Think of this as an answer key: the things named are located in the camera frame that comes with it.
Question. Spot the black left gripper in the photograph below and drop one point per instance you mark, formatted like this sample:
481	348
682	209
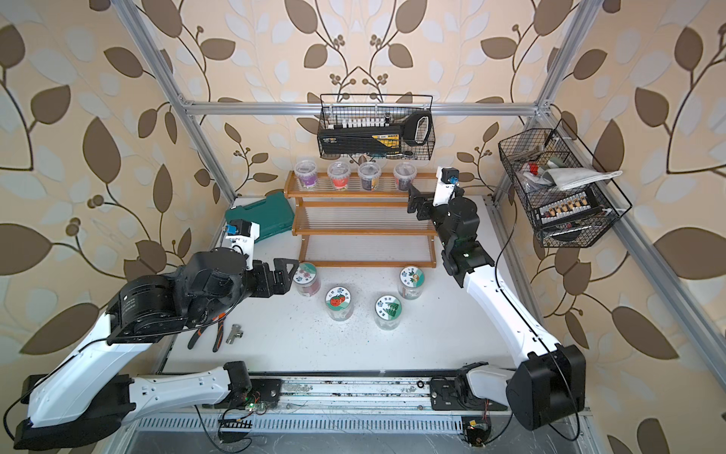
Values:
267	288

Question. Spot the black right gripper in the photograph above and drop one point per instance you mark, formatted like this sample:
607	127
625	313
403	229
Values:
417	203

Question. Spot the flower lid seed jar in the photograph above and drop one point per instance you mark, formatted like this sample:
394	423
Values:
306	279

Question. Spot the small clear seed cup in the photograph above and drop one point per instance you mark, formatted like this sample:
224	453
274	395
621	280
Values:
369	174

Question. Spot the red label seed cup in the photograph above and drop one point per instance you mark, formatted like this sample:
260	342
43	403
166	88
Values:
339	174

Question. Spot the purple label seed cup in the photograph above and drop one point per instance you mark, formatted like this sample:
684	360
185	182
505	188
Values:
306	173

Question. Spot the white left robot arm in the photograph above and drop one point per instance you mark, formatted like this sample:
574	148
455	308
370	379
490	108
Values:
88	397

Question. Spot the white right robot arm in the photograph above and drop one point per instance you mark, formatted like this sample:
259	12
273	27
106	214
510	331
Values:
547	380

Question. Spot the tomato lid seed jar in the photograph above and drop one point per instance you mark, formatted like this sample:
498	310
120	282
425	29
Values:
338	303

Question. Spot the wooden three-tier shelf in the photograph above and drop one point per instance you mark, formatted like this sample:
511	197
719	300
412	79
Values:
356	228

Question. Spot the lidded seed jar by shelf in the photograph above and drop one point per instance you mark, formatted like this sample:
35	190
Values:
411	282

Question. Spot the green lid seed jar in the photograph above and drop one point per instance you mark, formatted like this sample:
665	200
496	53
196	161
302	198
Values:
388	312

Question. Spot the green plastic tool case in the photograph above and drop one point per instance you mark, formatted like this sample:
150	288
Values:
273	215

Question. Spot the metal tee pipe fitting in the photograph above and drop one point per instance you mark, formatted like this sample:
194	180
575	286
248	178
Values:
235	333

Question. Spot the black yellow tool case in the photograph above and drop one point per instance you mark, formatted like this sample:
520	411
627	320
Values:
379	141

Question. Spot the orange black pliers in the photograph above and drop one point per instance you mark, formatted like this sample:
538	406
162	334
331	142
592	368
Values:
218	338

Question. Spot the white paper bag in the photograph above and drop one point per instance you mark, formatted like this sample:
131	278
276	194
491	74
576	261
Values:
571	178

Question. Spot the box of small bottles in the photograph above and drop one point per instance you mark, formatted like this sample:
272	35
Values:
568	209

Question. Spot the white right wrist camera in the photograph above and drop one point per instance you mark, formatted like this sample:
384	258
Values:
447	182

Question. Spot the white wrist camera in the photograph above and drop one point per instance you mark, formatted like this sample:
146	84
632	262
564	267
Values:
240	236
447	182

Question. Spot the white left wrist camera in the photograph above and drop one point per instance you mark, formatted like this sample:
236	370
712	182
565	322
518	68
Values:
240	236

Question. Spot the black saw handle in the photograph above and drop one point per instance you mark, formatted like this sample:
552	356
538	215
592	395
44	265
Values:
416	128

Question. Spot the black wire basket back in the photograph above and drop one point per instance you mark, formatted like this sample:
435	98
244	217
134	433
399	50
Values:
376	126

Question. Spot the black wire basket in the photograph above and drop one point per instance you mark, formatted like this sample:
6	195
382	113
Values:
527	155
376	126

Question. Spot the black wire basket right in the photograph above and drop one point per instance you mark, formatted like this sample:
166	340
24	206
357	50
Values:
527	155

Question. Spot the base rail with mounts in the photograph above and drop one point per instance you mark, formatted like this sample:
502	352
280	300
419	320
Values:
333	405

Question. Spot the aluminium frame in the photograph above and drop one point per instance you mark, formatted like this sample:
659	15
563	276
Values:
700	330

